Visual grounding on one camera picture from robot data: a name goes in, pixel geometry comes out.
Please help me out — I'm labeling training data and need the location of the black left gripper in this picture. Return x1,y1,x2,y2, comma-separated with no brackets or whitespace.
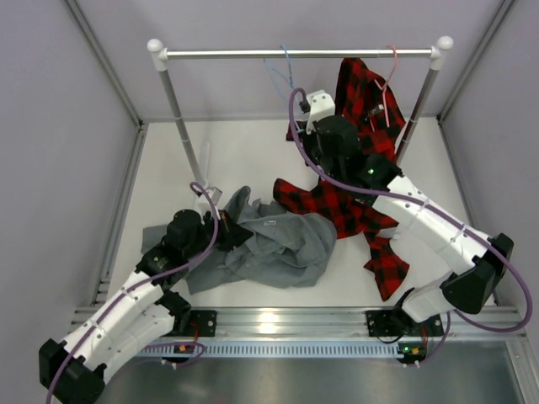
184,209,253,261

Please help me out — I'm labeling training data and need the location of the grey button shirt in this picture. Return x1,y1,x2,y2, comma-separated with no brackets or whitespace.
136,186,337,295

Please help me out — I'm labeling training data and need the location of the light blue wire hanger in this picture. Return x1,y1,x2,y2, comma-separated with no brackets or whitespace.
263,44,296,100

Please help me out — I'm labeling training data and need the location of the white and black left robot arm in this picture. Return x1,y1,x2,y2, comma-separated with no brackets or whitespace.
39,210,253,403

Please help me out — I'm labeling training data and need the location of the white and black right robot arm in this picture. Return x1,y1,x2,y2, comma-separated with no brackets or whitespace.
292,115,515,334

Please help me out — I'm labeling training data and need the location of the red black plaid shirt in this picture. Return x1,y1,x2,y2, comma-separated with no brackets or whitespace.
272,56,412,301

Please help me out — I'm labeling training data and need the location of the silver white clothes rack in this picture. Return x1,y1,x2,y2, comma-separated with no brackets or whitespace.
147,35,454,185

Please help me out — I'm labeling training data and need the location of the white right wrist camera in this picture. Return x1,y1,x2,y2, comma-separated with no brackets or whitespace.
300,90,335,134

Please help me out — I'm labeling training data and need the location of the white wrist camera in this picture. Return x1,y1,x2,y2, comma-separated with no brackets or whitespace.
194,187,222,214
300,90,335,134

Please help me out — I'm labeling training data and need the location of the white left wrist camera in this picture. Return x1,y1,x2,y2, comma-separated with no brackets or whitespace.
194,187,222,214

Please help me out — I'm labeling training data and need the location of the pink wire hanger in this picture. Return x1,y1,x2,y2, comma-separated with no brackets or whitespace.
378,45,398,128

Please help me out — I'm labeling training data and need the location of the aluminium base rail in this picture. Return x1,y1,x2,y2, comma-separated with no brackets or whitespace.
71,306,527,338

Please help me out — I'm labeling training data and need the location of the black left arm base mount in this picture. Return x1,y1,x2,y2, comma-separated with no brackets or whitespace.
184,310,217,338

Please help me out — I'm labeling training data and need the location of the slotted grey cable duct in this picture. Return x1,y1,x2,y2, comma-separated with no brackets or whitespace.
138,341,403,359

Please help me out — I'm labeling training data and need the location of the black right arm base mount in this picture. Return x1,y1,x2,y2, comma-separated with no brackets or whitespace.
366,310,405,338

